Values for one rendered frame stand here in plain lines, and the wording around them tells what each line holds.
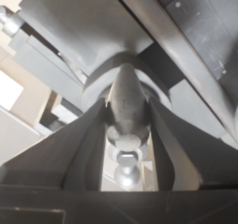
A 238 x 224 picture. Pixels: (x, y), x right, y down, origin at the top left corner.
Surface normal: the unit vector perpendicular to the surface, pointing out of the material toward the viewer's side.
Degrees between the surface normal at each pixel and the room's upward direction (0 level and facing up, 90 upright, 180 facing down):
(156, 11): 90
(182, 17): 90
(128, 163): 90
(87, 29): 90
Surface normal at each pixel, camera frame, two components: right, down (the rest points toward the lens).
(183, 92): -0.02, 0.61
